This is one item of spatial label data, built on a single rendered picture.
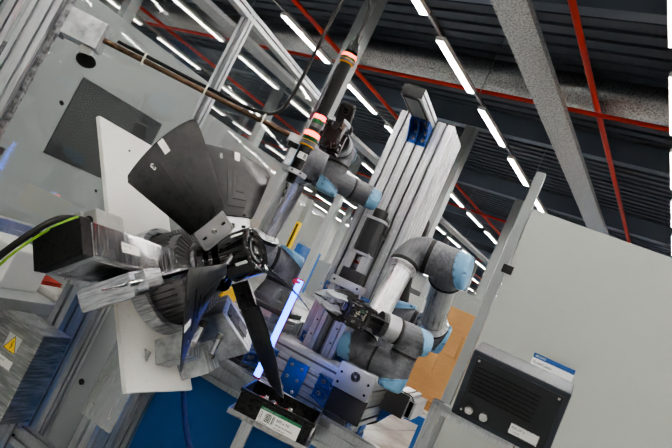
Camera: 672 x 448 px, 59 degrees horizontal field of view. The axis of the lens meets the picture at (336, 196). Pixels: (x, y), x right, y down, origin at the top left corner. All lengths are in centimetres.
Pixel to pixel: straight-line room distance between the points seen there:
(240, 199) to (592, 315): 207
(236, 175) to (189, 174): 29
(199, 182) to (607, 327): 230
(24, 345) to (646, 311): 263
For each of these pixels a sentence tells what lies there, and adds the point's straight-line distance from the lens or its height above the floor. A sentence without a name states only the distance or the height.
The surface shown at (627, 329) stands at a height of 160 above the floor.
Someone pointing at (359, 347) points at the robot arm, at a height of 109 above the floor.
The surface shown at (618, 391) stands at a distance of 319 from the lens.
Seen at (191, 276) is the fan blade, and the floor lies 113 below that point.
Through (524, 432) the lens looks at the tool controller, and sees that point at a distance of 171.
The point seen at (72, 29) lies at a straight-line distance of 163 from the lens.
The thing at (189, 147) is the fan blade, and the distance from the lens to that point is 138.
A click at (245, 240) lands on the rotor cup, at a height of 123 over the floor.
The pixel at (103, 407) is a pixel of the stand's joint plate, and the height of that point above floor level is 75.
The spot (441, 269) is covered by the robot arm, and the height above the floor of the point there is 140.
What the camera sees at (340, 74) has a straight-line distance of 164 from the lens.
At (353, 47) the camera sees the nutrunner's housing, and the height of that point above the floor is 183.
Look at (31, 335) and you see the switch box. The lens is 159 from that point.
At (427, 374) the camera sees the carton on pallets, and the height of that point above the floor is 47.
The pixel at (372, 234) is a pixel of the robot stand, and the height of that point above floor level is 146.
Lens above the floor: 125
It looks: 7 degrees up
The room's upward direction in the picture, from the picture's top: 25 degrees clockwise
